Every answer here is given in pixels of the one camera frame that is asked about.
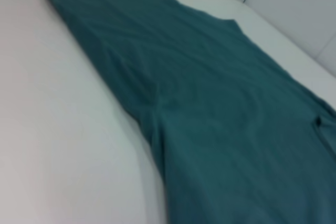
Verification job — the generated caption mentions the teal blue shirt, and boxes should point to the teal blue shirt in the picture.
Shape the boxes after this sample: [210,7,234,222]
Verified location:
[34,0,336,224]

